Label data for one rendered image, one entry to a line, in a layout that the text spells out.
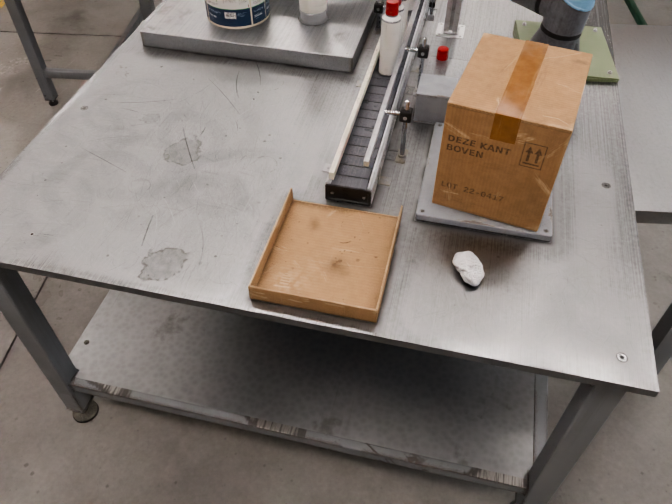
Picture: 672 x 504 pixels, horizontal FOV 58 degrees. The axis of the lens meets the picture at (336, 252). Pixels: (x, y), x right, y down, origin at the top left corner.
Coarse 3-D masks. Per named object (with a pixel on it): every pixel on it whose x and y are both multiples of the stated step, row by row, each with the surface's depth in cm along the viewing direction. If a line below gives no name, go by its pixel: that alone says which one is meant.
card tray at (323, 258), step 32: (288, 224) 136; (320, 224) 136; (352, 224) 136; (384, 224) 136; (288, 256) 129; (320, 256) 129; (352, 256) 129; (384, 256) 129; (256, 288) 119; (288, 288) 123; (320, 288) 123; (352, 288) 123; (384, 288) 123
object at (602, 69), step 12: (516, 24) 190; (528, 24) 190; (540, 24) 190; (516, 36) 189; (528, 36) 186; (588, 36) 188; (600, 36) 188; (588, 48) 183; (600, 48) 184; (600, 60) 180; (612, 60) 180; (588, 72) 176; (600, 72) 176; (612, 72) 176
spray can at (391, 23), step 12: (396, 0) 155; (396, 12) 156; (384, 24) 158; (396, 24) 157; (384, 36) 160; (396, 36) 160; (384, 48) 162; (396, 48) 162; (384, 60) 165; (384, 72) 167
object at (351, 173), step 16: (416, 16) 192; (384, 80) 167; (368, 96) 162; (384, 96) 162; (368, 112) 157; (352, 128) 152; (368, 128) 152; (384, 128) 152; (352, 144) 148; (368, 144) 148; (352, 160) 144; (336, 176) 140; (352, 176) 140; (368, 176) 140
